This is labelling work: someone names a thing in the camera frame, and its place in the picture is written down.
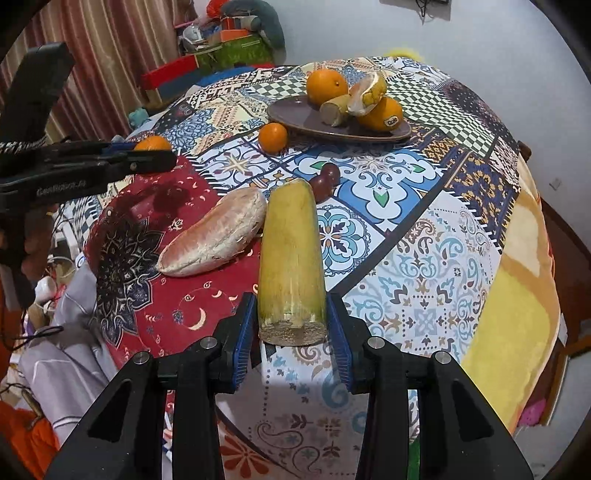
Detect grey green plush toy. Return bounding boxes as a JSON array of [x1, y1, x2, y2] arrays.
[[221, 0, 286, 50]]

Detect yellow blanket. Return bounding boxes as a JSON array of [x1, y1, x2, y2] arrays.
[[461, 157, 561, 432]]

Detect red box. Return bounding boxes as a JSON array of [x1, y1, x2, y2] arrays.
[[140, 55, 198, 90]]

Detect dark purple plate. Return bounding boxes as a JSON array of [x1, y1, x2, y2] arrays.
[[265, 94, 413, 144]]

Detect dark red jujube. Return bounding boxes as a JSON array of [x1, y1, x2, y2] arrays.
[[321, 162, 341, 187], [308, 175, 334, 204]]

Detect large orange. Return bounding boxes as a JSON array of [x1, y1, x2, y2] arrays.
[[305, 69, 349, 106], [356, 96, 404, 132]]

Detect peeled pomelo segment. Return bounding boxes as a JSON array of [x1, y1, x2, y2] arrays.
[[156, 187, 266, 278]]

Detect teal plush toy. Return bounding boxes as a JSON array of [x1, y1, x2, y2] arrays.
[[127, 107, 149, 130]]

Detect striped brown curtain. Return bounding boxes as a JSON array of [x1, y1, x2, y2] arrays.
[[1, 0, 196, 142]]

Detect red plastic bag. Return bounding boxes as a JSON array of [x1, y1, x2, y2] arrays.
[[205, 0, 228, 19]]

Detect colourful patchwork cloth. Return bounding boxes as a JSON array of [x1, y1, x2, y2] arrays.
[[46, 57, 520, 479]]

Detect white crumpled cloth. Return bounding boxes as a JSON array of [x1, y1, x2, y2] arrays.
[[19, 263, 117, 443]]

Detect small tangerine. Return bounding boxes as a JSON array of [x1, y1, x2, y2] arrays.
[[134, 135, 172, 151], [259, 122, 288, 155]]

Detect green storage box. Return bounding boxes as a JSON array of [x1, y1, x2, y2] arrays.
[[213, 35, 276, 70]]

